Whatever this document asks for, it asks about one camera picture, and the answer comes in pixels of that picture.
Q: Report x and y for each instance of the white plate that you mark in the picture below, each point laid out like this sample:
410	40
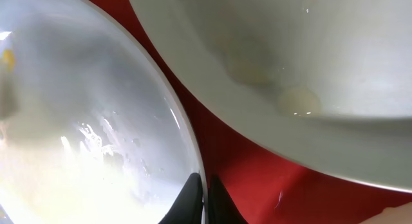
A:
324	83

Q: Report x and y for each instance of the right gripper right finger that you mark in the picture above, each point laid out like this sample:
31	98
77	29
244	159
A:
221	208

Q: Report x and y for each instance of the red plastic tray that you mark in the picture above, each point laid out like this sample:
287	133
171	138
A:
265	187

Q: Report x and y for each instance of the light blue plate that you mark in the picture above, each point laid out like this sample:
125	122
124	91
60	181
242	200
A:
91	130

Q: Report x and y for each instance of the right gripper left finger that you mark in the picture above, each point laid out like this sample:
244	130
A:
188	206

